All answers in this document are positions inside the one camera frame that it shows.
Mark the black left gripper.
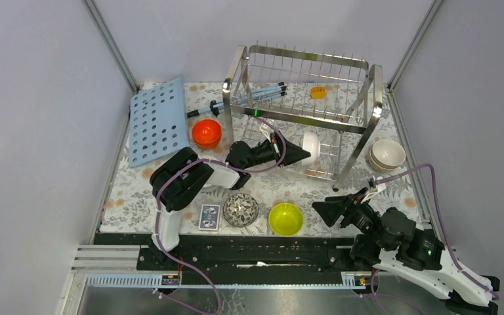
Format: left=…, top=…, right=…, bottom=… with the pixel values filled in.
left=242, top=131, right=310, bottom=169

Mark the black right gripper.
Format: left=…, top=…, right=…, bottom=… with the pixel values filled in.
left=310, top=186, right=391, bottom=250

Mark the white ceramic bowl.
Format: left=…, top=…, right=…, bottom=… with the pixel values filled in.
left=301, top=131, right=321, bottom=166

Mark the yellow green bowl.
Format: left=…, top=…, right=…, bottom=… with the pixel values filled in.
left=268, top=203, right=304, bottom=237

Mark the stainless steel dish rack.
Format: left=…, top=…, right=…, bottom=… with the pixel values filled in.
left=221, top=44, right=384, bottom=190

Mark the beige floral bowl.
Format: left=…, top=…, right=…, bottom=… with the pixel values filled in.
left=370, top=139, right=406, bottom=169
left=368, top=150, right=402, bottom=173

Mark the beige floral bowl front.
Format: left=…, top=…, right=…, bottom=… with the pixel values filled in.
left=370, top=139, right=406, bottom=169

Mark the orange plastic bowl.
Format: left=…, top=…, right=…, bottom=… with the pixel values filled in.
left=191, top=119, right=222, bottom=149

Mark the white ribbed bowl front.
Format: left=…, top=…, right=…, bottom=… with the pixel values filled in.
left=201, top=163, right=221, bottom=192

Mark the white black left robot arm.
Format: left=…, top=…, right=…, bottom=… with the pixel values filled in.
left=150, top=133, right=312, bottom=270

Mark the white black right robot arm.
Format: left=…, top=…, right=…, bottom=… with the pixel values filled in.
left=312, top=189, right=500, bottom=314

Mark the floral patterned table mat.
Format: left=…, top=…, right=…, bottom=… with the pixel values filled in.
left=98, top=82, right=427, bottom=237

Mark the small orange yellow cup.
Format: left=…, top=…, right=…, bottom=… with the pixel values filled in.
left=310, top=86, right=327, bottom=99

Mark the blue playing card box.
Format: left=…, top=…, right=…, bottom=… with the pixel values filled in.
left=198, top=205, right=221, bottom=231

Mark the light blue perforated panel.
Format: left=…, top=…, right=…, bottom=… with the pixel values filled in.
left=128, top=77, right=190, bottom=167

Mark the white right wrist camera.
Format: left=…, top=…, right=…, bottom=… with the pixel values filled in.
left=361, top=177, right=386, bottom=203

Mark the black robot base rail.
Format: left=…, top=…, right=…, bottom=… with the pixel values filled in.
left=94, top=233, right=372, bottom=287

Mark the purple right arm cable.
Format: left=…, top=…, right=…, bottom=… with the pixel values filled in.
left=368, top=163, right=501, bottom=301

